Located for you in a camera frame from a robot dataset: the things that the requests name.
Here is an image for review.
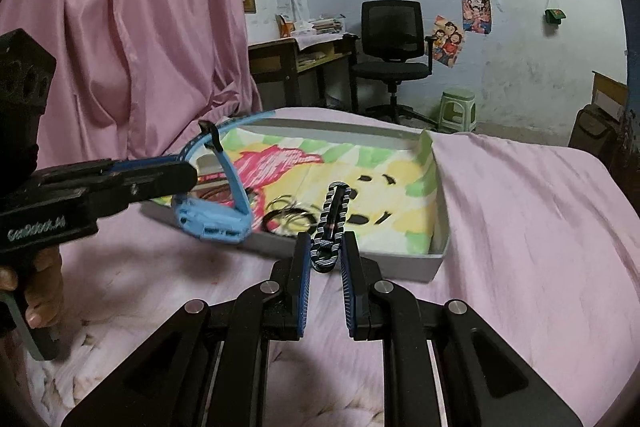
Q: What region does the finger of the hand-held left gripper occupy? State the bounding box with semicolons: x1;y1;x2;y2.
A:
99;163;199;219

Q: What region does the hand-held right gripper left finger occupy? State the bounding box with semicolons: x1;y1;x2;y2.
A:
60;231;313;427

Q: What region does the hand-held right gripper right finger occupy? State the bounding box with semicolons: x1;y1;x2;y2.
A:
340;231;583;427

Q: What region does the grey shallow box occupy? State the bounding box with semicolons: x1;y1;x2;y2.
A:
140;116;451;284

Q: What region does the black white striped bracelet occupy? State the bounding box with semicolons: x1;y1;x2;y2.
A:
310;181;351;274

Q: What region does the person's left hand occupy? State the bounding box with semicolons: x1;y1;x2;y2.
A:
0;249;65;329

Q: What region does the colourful printed cloth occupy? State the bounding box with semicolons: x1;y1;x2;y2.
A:
192;127;441;255

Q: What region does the pink curtain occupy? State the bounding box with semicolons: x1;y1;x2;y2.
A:
0;0;263;168

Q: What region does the dark wooden desk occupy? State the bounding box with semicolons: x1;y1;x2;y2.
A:
247;34;361;112

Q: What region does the green plastic stool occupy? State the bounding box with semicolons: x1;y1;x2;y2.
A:
437;88;478;134

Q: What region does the pile of papers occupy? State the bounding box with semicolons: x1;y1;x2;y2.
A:
277;12;346;38

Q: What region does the black office chair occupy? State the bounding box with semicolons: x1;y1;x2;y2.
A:
350;0;438;128

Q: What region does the dark bag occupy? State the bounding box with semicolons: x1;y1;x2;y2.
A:
569;104;618;168

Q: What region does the cardboard box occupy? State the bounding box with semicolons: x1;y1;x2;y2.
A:
592;71;628;120

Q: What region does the black hair tie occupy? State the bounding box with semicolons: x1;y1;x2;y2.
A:
262;204;297;235
272;194;321;228

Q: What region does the cartoon family wall poster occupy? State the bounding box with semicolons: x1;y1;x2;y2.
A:
431;14;466;68

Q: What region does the cartoon boy wall poster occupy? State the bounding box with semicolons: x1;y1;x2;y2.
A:
461;0;493;35

